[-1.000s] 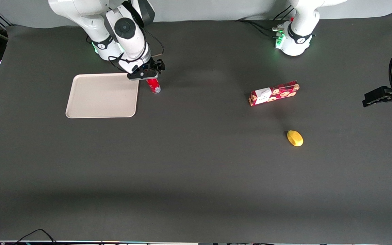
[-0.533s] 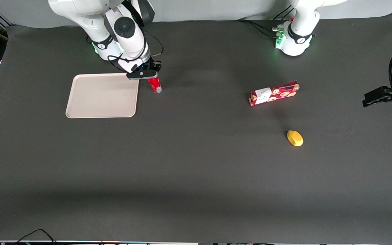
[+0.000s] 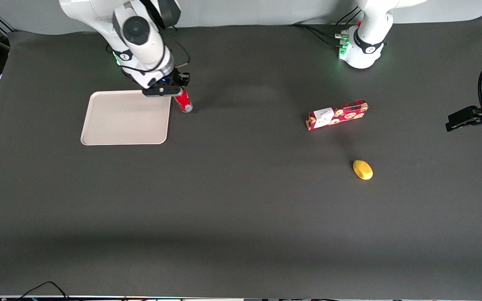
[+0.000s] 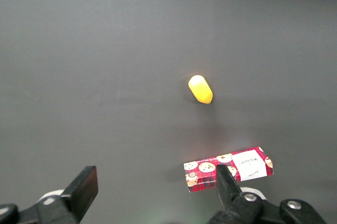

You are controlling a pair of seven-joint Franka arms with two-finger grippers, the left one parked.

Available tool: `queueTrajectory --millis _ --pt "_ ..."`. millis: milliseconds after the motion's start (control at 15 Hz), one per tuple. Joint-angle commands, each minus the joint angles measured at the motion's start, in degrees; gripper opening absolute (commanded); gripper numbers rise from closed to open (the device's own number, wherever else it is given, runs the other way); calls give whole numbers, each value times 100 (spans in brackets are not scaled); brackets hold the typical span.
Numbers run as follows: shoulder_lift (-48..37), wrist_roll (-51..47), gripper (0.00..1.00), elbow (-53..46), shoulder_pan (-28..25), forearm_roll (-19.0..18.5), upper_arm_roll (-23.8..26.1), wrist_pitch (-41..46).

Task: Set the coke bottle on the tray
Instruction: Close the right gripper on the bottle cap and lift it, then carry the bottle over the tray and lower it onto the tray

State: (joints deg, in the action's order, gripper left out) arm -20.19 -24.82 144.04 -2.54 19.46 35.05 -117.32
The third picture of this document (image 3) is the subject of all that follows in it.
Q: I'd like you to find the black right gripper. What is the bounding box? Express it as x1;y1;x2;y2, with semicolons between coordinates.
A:
154;68;191;94

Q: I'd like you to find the red soda can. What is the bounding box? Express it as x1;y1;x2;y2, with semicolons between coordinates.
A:
173;88;194;114

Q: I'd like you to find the beige plastic tray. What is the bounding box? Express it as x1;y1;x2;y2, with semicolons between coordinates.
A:
80;90;172;146

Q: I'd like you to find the yellow lemon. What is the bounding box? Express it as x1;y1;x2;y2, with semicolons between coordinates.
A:
353;160;374;181

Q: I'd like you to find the red tartan cookie box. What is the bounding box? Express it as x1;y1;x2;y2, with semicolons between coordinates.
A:
305;99;369;131

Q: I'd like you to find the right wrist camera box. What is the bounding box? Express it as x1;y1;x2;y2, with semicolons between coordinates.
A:
142;84;183;98

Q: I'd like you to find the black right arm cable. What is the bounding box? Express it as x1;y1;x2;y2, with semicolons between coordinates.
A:
157;24;191;68

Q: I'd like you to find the black arm base cable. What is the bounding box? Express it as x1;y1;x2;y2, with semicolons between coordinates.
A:
290;23;346;47
335;6;364;26

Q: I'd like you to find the black cable at table edge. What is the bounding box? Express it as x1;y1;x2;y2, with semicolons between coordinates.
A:
15;281;71;301

